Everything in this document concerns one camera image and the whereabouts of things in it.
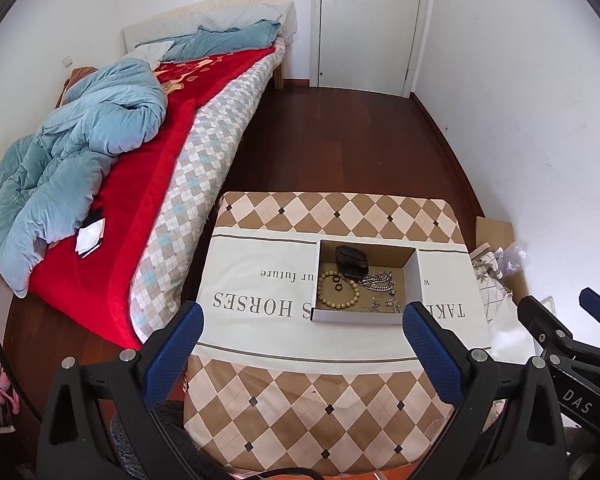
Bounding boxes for white pillow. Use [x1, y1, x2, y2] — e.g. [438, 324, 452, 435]
[127, 40, 176, 63]

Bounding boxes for clear plastic bag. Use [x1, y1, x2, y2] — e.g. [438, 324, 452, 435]
[497, 242, 528, 276]

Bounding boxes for white card on bed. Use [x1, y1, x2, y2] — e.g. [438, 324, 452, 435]
[75, 212, 107, 260]

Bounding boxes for light blue quilt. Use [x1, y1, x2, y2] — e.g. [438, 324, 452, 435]
[0, 57, 168, 298]

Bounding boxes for white printed cloth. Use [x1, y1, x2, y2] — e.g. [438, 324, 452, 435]
[470, 242, 506, 311]

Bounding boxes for silver chain necklace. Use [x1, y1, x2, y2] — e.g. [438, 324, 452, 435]
[380, 287, 402, 314]

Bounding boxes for wooden bead bracelet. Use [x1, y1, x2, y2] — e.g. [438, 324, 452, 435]
[316, 270, 363, 310]

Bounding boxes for bed with red blanket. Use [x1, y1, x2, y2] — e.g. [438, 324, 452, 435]
[0, 42, 281, 351]

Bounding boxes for brown cloth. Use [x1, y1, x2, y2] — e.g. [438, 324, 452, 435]
[55, 66, 98, 106]

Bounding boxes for cardboard box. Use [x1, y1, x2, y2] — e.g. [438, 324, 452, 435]
[312, 239, 423, 326]

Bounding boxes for flat cardboard sheet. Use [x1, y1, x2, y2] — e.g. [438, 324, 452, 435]
[475, 216, 528, 306]

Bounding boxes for blue pillow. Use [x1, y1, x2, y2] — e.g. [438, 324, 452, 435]
[160, 20, 283, 63]

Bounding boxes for black smart band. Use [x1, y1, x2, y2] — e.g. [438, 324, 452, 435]
[334, 245, 368, 278]

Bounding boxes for chunky silver chain bracelet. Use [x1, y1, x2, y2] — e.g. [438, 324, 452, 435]
[360, 270, 396, 293]

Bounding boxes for brown checked printed tablecloth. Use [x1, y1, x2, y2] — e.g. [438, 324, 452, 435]
[182, 191, 493, 476]

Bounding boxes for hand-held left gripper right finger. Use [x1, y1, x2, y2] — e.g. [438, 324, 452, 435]
[401, 300, 568, 480]

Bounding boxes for checked bed sheet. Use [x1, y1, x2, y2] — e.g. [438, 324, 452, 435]
[129, 37, 287, 343]

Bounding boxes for pink slippers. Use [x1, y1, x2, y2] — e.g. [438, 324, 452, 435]
[0, 367, 21, 416]

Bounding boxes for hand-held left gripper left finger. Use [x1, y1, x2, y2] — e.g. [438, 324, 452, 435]
[37, 300, 206, 480]

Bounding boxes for beige bed headboard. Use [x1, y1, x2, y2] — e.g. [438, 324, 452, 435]
[122, 0, 298, 56]

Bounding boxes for white door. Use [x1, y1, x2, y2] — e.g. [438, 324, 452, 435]
[309, 0, 438, 98]

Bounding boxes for dark fleece garment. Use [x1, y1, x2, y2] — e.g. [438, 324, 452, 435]
[109, 400, 511, 480]

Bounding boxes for white bag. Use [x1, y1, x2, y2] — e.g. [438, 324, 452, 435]
[480, 285, 536, 356]

